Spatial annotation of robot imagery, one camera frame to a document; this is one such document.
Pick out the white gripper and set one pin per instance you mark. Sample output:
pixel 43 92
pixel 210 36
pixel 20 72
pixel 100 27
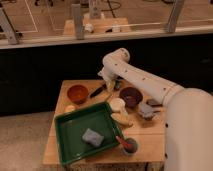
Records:
pixel 109 76

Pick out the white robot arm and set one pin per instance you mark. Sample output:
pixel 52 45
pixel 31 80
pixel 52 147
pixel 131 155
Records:
pixel 189 113

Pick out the purple bowl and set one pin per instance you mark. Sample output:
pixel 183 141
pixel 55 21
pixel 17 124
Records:
pixel 131 96

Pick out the orange bowl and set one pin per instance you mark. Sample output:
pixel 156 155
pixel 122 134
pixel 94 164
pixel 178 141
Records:
pixel 77 94

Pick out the wooden background table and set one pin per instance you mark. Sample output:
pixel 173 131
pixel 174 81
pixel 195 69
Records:
pixel 99 25

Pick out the grey cloth toy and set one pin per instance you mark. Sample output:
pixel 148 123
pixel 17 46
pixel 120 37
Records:
pixel 146 111

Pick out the green plastic tray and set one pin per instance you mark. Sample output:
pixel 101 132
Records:
pixel 70 128

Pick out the grey sponge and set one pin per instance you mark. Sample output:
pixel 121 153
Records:
pixel 92 137

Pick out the red handled utensil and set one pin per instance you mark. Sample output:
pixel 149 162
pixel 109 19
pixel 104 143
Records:
pixel 124 143

